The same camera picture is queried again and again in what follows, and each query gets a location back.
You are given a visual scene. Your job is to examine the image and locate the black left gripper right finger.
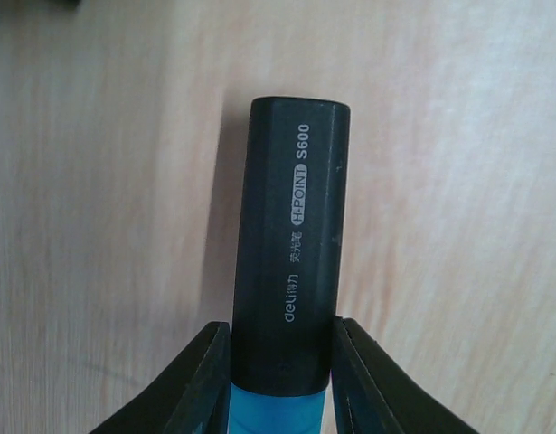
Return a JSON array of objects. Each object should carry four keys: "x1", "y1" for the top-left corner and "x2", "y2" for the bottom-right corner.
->
[{"x1": 331, "y1": 317, "x2": 476, "y2": 434}]

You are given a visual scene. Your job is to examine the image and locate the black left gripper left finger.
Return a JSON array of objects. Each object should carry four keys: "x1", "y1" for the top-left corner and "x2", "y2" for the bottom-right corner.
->
[{"x1": 93, "y1": 321, "x2": 231, "y2": 434}]

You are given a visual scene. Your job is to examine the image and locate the black student backpack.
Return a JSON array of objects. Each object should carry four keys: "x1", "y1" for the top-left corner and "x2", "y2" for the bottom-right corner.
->
[{"x1": 0, "y1": 0, "x2": 82, "y2": 14}]

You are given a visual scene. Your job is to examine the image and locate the blue black highlighter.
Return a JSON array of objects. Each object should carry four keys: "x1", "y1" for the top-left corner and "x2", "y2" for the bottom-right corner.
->
[{"x1": 229, "y1": 96, "x2": 351, "y2": 433}]

